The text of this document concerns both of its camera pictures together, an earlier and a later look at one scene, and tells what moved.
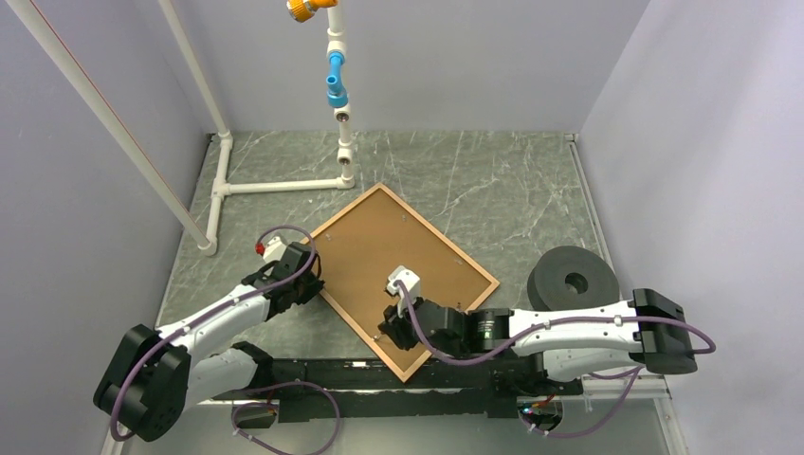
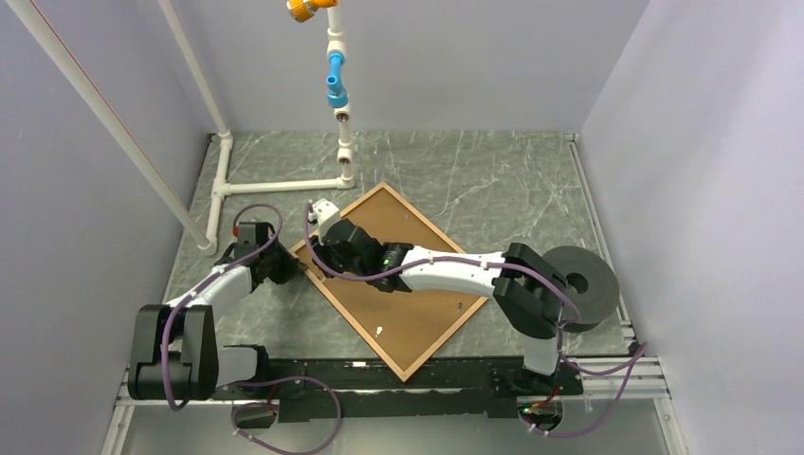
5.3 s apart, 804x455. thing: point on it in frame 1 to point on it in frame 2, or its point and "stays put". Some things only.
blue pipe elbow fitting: [337, 94] stays put
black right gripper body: [405, 334] to [326, 254]
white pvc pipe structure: [205, 236] stays put
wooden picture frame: [378, 232] stays put
